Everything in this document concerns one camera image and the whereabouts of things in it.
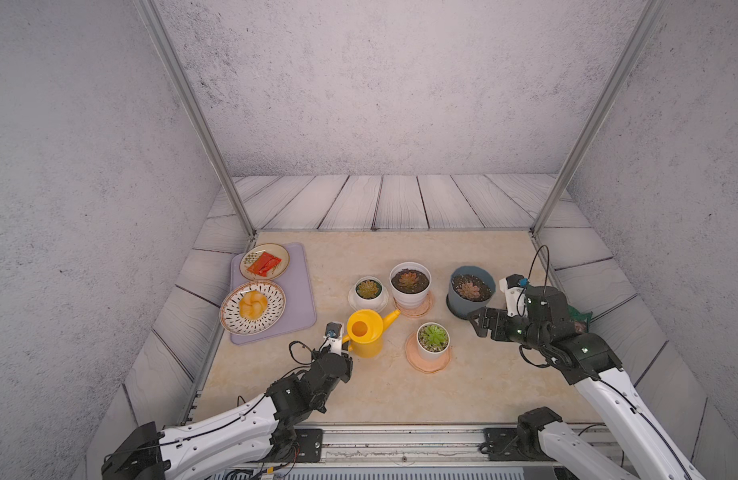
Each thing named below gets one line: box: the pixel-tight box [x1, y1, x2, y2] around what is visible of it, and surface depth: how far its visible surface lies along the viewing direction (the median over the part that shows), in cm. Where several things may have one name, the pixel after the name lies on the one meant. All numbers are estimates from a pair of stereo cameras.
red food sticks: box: [248, 251, 282, 277], surface depth 110 cm
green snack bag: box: [567, 305, 593, 333], surface depth 97 cm
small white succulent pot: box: [354, 276, 384, 311], surface depth 96 cm
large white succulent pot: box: [389, 261, 432, 310], surface depth 97 cm
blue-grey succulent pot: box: [446, 266, 496, 320], surface depth 95 cm
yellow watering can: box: [342, 309, 401, 358], surface depth 78 cm
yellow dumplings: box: [239, 290, 268, 320], surface depth 98 cm
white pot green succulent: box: [416, 321, 451, 361], surface depth 83 cm
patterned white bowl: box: [219, 281, 287, 337], surface depth 98 cm
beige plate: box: [239, 243, 290, 281], surface depth 112 cm
